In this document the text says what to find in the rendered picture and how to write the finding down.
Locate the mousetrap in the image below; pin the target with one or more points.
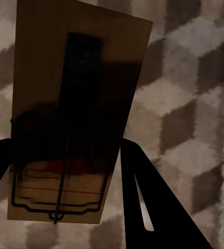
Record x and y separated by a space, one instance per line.
76 70

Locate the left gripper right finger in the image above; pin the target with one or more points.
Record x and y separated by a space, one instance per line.
173 227

